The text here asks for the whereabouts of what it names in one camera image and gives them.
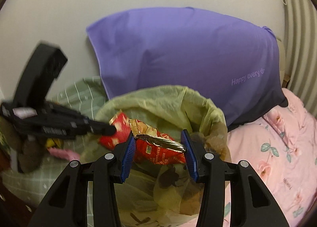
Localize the ribbed beige headboard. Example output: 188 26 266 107
282 0 316 116

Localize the green trash bag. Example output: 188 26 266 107
81 85 231 226

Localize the purple pillow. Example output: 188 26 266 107
87 7 288 129

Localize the pink floral blanket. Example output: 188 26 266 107
228 89 316 226

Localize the red snack bag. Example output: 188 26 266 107
98 111 185 165

